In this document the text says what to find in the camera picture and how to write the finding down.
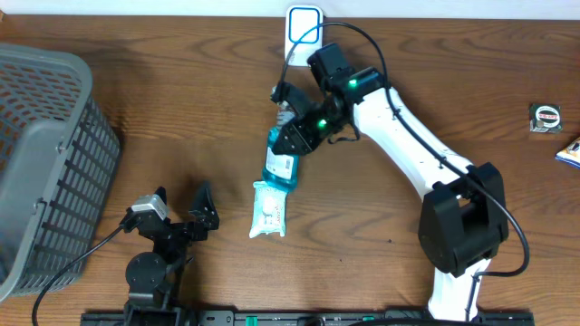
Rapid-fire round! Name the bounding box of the teal mouthwash bottle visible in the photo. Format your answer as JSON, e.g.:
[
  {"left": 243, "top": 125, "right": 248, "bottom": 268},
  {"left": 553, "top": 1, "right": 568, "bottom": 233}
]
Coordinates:
[{"left": 262, "top": 102, "right": 299, "bottom": 193}]

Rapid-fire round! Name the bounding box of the light blue wipes pack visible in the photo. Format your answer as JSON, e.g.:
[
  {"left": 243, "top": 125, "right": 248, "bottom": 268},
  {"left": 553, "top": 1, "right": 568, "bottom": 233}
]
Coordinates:
[{"left": 249, "top": 181, "right": 287, "bottom": 238}]

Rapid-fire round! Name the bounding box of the green ointment tin box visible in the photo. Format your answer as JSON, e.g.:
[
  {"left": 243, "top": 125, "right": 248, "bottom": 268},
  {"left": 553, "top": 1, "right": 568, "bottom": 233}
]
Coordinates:
[{"left": 529, "top": 103, "right": 563, "bottom": 133}]

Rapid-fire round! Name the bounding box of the snack bag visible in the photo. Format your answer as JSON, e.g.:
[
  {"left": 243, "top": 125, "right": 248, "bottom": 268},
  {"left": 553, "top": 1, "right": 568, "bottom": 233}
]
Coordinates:
[{"left": 555, "top": 138, "right": 580, "bottom": 168}]

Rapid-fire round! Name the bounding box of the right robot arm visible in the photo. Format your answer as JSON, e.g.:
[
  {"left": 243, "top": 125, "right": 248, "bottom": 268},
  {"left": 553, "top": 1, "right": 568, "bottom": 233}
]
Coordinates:
[{"left": 271, "top": 43, "right": 508, "bottom": 321}]

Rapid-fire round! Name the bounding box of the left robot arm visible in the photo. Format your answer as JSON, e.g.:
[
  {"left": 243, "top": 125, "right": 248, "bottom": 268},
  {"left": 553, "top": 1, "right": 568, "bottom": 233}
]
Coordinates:
[{"left": 120, "top": 181, "right": 219, "bottom": 326}]

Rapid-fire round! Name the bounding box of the white barcode scanner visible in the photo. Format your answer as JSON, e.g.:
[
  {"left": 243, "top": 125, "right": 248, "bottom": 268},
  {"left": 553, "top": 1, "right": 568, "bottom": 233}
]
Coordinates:
[{"left": 285, "top": 5, "right": 324, "bottom": 67}]

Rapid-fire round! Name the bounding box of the grey plastic basket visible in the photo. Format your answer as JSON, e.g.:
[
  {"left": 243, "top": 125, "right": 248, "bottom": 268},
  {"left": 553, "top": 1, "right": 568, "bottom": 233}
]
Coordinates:
[{"left": 1, "top": 43, "right": 121, "bottom": 299}]

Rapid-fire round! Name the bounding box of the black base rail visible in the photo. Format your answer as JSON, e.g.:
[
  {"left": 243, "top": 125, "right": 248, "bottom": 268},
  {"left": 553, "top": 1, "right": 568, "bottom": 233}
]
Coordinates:
[{"left": 81, "top": 309, "right": 536, "bottom": 326}]

